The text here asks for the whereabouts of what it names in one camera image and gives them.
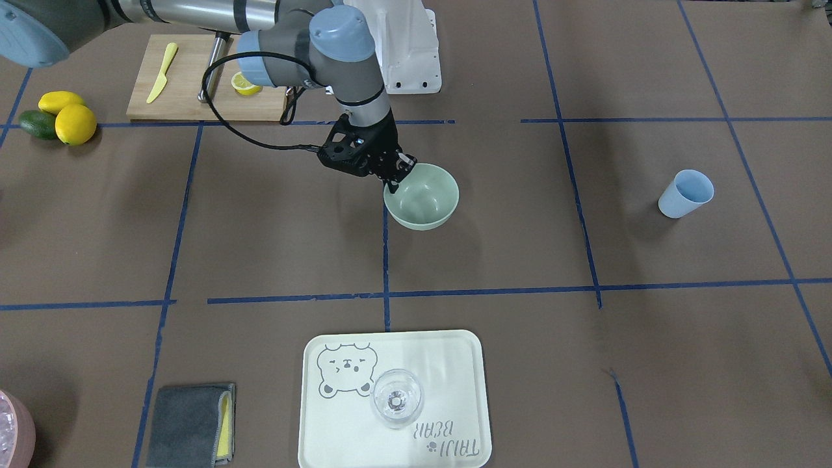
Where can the lemon half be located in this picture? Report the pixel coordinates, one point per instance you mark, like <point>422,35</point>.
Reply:
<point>244,87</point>

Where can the grey yellow folded cloth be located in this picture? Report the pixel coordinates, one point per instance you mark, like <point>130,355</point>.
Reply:
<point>193,426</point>

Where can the pink bowl with ice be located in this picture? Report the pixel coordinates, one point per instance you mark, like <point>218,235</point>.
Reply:
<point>18,432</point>

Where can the clear wine glass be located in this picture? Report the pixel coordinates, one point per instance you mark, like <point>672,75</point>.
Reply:
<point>397,398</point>

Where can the green avocado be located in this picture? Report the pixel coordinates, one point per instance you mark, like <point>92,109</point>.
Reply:
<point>38,124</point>

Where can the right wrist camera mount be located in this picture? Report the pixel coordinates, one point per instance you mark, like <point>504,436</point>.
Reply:
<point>344,149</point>

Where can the yellow plastic knife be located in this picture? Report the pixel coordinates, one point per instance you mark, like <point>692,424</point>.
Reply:
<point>161,79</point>

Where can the cream bear tray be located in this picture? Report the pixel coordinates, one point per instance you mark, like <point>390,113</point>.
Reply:
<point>338,427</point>

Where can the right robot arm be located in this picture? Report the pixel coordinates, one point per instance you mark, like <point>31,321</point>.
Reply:
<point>297,44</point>

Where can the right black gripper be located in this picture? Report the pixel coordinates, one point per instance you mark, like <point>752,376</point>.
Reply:
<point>382,142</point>

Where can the green bowl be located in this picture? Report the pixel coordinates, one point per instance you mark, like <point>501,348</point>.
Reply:
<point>425,199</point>

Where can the light blue cup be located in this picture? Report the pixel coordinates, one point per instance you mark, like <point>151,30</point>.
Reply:
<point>689,190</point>

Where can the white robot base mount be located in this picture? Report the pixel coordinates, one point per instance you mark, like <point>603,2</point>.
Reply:
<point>407,45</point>

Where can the yellow lemon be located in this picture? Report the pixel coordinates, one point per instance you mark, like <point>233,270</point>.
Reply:
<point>55,101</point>
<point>75,124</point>

